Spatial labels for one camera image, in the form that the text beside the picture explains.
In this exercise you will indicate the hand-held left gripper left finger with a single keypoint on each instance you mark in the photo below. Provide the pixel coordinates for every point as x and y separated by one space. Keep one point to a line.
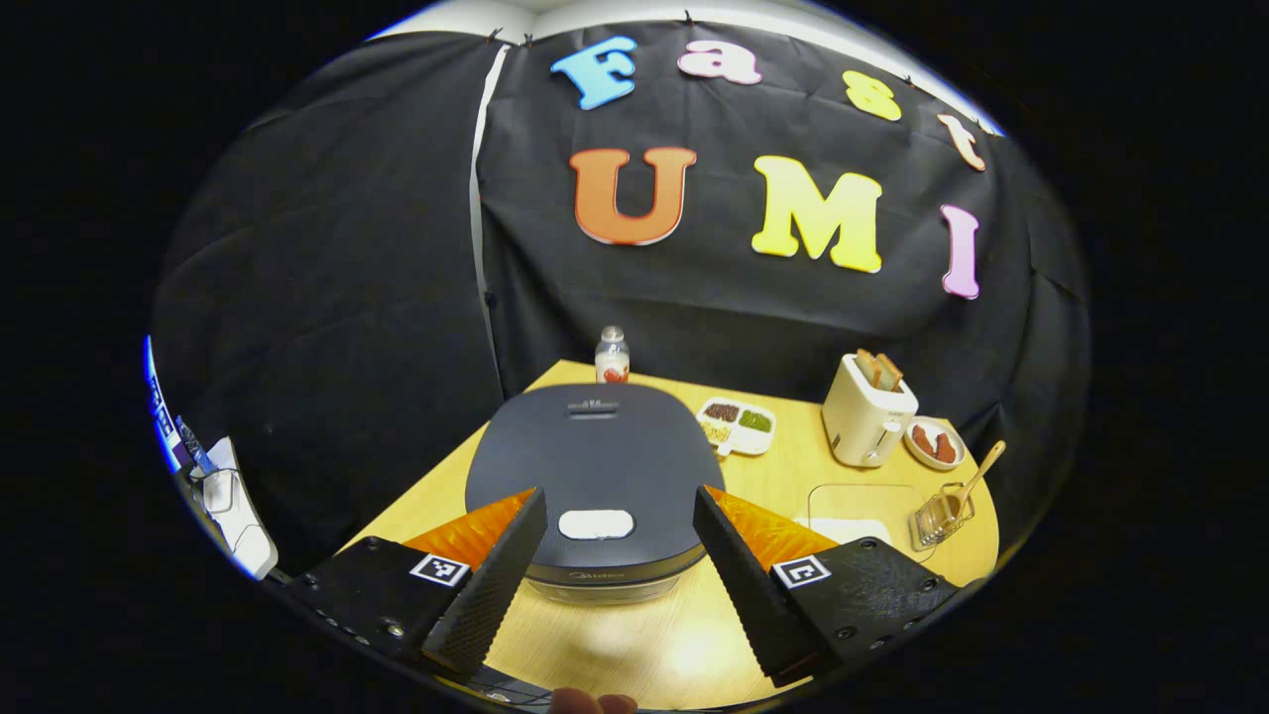
501 590

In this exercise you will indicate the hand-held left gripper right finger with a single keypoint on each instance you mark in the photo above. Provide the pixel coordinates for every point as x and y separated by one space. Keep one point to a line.
744 590

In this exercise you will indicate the dark grey rice cooker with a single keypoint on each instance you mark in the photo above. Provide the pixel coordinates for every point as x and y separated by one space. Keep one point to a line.
595 456

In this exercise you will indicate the white divided bean plate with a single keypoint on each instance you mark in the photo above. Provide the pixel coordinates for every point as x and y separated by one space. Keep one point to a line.
736 426

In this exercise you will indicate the white toaster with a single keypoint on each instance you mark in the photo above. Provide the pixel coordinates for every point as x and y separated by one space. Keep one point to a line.
863 426

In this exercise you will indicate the white plate of red snacks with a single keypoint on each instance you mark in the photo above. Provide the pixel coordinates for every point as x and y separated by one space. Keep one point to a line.
935 444

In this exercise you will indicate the toasted bread slice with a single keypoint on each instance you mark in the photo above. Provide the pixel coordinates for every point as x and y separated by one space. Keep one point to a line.
867 369
889 373

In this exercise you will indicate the small clear plastic bottle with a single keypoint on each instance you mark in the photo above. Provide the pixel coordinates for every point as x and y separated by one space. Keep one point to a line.
613 362

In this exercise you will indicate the white side desk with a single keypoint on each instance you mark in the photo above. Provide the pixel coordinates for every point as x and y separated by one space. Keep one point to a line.
248 540

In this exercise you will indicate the computer monitor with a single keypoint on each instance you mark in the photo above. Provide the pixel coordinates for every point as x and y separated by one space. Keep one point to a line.
164 426

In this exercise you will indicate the black backdrop cloth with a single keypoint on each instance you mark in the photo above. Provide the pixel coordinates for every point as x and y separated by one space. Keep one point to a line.
347 248

